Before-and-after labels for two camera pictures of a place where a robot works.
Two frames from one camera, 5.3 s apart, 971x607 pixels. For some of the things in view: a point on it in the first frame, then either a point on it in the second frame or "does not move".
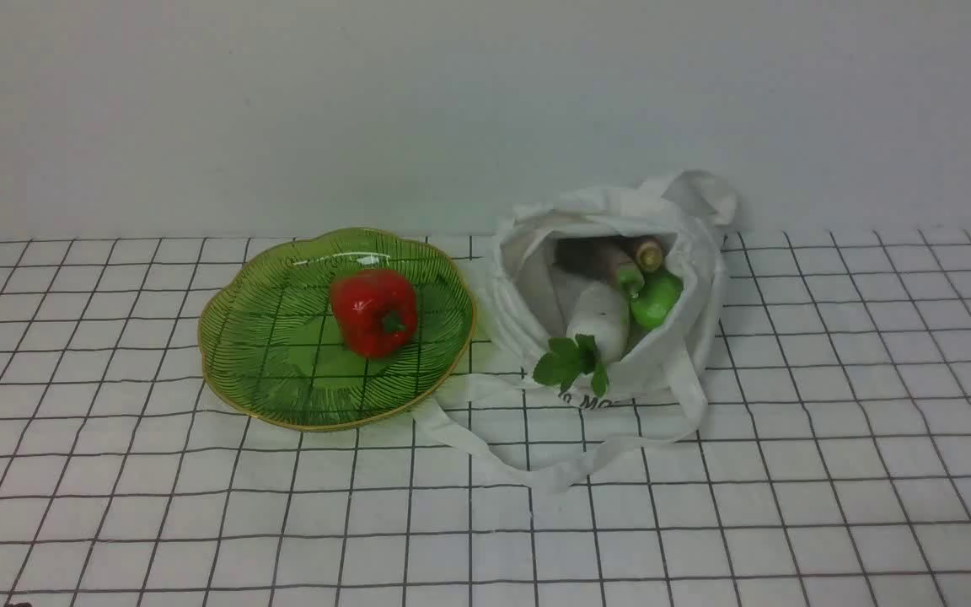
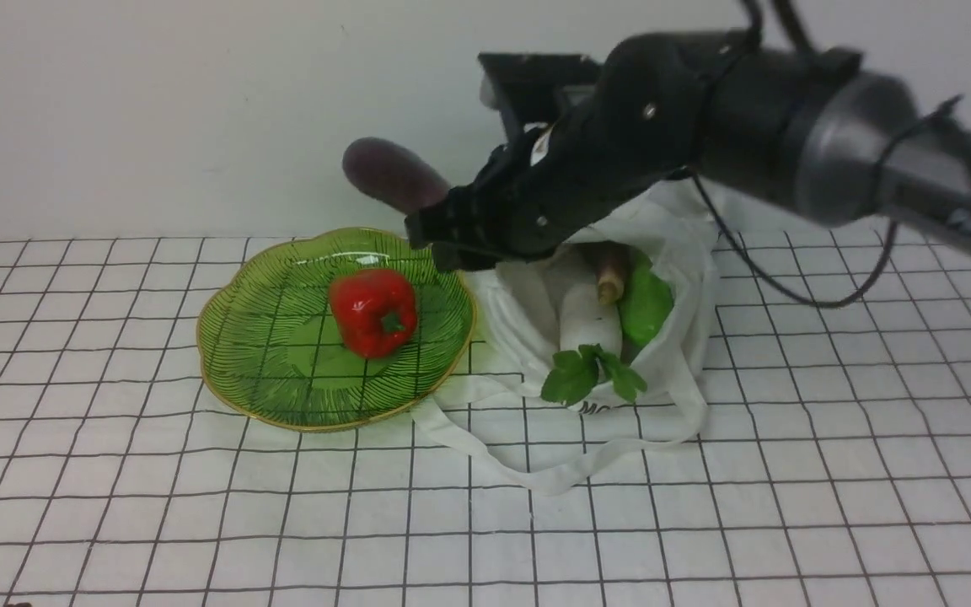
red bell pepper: x=376 y=311 does not move
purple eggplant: x=597 y=258 to x=391 y=175
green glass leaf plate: x=270 y=346 does not move
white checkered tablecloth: x=864 y=446 does not move
